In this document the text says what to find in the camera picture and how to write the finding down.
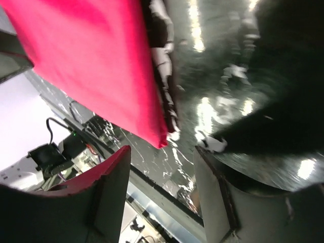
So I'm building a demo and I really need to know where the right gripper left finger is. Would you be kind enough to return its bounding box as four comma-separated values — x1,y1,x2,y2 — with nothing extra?
1,146,131,242

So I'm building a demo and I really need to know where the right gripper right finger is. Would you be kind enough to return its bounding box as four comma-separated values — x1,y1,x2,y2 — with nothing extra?
194,147,323,242

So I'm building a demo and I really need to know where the pink t shirt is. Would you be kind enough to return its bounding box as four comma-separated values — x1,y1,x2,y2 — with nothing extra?
1,1,168,148

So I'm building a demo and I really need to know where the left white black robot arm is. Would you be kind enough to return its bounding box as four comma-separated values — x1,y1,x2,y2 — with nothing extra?
1,142,86,191

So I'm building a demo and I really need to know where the aluminium front rail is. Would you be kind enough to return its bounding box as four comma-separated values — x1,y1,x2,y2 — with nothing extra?
127,168,207,242

